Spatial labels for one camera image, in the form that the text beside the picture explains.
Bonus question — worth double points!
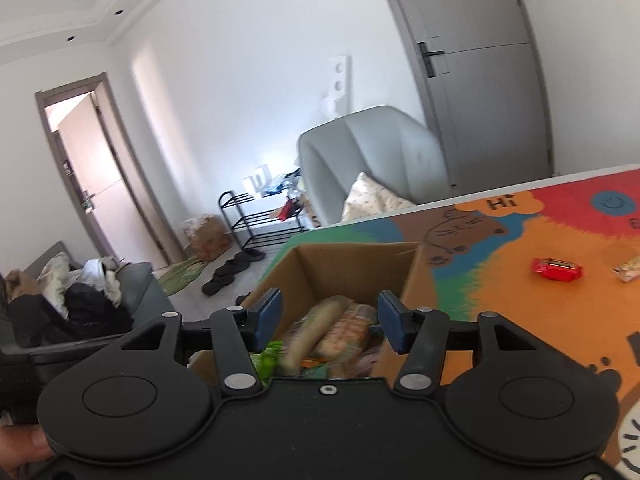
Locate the beige snack packet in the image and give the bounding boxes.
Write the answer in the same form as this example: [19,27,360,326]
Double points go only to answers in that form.
[612,254,640,283]

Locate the long white snack packet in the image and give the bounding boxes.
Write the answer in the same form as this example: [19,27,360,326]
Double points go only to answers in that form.
[276,295,355,377]

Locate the dark shoes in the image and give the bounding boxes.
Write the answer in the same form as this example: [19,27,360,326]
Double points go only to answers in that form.
[201,247,267,297]

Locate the cardboard box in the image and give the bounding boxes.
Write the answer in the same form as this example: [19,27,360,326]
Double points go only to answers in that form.
[189,241,437,392]

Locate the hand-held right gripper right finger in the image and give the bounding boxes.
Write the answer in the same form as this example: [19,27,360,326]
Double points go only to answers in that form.
[377,290,543,395]

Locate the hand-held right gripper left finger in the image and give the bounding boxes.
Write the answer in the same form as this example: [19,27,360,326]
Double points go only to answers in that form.
[120,287,283,395]

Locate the patterned bag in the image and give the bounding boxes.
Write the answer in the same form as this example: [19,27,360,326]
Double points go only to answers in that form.
[181,214,233,262]

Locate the grey chair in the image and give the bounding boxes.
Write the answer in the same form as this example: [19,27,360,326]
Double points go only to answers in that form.
[297,105,452,227]

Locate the black door handle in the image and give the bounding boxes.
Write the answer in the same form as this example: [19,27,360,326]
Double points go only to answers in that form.
[417,40,447,80]

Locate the black shoe rack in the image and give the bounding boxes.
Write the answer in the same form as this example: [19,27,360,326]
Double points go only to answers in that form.
[217,187,307,252]

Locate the white wall fixture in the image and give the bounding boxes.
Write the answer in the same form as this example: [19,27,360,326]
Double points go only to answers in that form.
[319,54,353,118]

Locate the open beige door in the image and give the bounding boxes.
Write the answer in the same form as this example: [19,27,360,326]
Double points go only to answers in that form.
[34,72,190,272]

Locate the person's left hand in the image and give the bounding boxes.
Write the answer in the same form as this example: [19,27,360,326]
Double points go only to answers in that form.
[0,423,55,480]

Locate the dark grey sofa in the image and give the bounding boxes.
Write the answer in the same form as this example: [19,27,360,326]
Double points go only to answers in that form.
[0,240,177,361]

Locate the green floor mat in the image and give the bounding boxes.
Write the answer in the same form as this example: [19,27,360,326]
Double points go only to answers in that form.
[157,257,207,298]

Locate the red snack packet dark label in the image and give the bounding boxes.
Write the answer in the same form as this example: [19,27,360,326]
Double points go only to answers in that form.
[530,257,585,283]

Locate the patterned cream pillow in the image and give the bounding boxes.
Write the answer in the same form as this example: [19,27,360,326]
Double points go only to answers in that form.
[340,172,419,224]

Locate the pile of clothes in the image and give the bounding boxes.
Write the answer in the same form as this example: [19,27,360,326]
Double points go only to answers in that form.
[5,252,132,348]

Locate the white container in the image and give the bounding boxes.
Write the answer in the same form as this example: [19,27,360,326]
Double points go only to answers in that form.
[243,164,274,197]

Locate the grey door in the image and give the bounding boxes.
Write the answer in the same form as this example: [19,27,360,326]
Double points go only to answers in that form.
[374,0,557,190]

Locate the clear cracker packet teal label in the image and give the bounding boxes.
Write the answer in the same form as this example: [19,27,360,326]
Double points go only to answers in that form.
[312,303,382,367]

